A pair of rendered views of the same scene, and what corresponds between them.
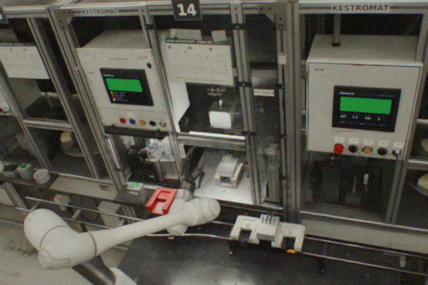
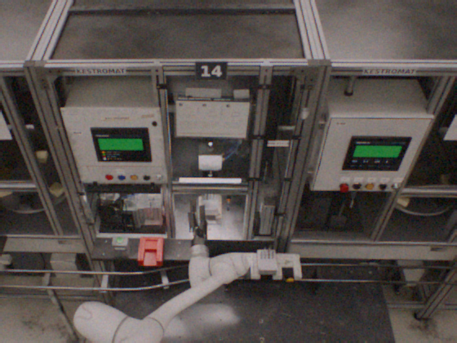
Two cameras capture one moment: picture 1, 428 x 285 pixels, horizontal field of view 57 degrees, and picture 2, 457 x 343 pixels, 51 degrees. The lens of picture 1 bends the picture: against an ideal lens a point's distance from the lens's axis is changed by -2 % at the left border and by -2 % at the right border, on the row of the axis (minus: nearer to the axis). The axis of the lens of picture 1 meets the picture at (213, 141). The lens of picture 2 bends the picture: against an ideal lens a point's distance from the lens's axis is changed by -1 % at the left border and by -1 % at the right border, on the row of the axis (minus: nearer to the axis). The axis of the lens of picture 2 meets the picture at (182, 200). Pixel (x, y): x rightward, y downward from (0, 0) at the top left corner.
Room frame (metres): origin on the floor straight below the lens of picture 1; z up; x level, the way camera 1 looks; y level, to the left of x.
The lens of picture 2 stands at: (0.21, 0.66, 3.07)
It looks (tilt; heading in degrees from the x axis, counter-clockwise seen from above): 50 degrees down; 340
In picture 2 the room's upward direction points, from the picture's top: 3 degrees counter-clockwise
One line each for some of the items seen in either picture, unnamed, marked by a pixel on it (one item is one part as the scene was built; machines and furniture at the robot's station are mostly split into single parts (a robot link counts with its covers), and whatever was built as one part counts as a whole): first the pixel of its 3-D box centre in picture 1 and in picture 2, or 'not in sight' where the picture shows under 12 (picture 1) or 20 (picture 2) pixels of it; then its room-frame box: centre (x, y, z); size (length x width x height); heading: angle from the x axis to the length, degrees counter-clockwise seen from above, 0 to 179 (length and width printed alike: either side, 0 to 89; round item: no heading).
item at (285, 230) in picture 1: (268, 235); (265, 269); (1.35, -0.20, 0.84); 0.36 x 0.14 x 0.10; 65
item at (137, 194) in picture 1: (137, 191); (122, 245); (1.72, 0.48, 0.97); 0.08 x 0.08 x 0.12; 65
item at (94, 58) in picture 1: (135, 79); (121, 131); (1.88, 0.34, 1.60); 0.42 x 0.29 x 0.46; 65
